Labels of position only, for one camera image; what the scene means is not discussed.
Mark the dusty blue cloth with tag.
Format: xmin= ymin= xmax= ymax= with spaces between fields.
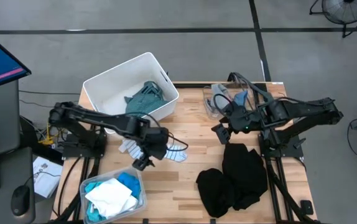
xmin=231 ymin=90 xmax=249 ymax=107

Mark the white blue striped sock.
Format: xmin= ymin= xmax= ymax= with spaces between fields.
xmin=118 ymin=139 xmax=188 ymax=163

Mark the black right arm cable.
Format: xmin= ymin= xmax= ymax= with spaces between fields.
xmin=212 ymin=72 xmax=274 ymax=118

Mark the black floor fan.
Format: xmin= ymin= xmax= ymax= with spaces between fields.
xmin=308 ymin=0 xmax=357 ymax=39

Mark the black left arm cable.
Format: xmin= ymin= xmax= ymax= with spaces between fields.
xmin=125 ymin=111 xmax=189 ymax=153

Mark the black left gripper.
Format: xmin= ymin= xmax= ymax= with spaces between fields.
xmin=131 ymin=141 xmax=169 ymax=171

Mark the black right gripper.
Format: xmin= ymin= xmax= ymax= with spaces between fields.
xmin=211 ymin=105 xmax=262 ymax=144

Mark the yellow cable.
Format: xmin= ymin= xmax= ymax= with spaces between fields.
xmin=38 ymin=123 xmax=62 ymax=146

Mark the grey desk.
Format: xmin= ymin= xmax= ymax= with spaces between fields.
xmin=0 ymin=146 xmax=37 ymax=224

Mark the white perforated laundry basket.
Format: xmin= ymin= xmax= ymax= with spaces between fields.
xmin=82 ymin=52 xmax=180 ymax=135

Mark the small clear plastic container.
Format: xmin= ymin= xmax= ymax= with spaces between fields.
xmin=202 ymin=82 xmax=257 ymax=121

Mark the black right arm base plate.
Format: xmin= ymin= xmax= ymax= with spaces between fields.
xmin=257 ymin=133 xmax=304 ymax=159

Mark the dark green patterned cloth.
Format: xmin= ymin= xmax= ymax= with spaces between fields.
xmin=124 ymin=80 xmax=170 ymax=118

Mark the white paper sheet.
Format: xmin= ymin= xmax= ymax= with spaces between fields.
xmin=32 ymin=156 xmax=64 ymax=199

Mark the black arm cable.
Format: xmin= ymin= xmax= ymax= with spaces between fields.
xmin=212 ymin=72 xmax=274 ymax=118
xmin=125 ymin=111 xmax=189 ymax=153

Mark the teal cloth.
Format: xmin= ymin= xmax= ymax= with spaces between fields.
xmin=84 ymin=181 xmax=106 ymax=223

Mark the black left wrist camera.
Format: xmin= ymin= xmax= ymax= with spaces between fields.
xmin=147 ymin=126 xmax=170 ymax=144

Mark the black cloth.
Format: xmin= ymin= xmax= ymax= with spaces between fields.
xmin=221 ymin=142 xmax=269 ymax=212
xmin=195 ymin=167 xmax=236 ymax=218

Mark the black frame bracket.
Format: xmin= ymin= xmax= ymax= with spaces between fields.
xmin=299 ymin=200 xmax=315 ymax=215

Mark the white cloth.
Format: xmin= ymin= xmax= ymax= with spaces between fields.
xmin=84 ymin=177 xmax=139 ymax=219

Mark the black computer mouse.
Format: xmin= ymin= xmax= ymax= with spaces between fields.
xmin=10 ymin=185 xmax=32 ymax=217

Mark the grey cabinet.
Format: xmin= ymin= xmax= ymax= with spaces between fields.
xmin=0 ymin=79 xmax=21 ymax=156

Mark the bright blue cloth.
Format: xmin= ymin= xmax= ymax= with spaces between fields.
xmin=117 ymin=172 xmax=142 ymax=200

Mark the large clear plastic bin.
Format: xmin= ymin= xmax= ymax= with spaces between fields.
xmin=79 ymin=167 xmax=148 ymax=224

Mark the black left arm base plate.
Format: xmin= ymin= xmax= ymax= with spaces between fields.
xmin=60 ymin=133 xmax=108 ymax=159

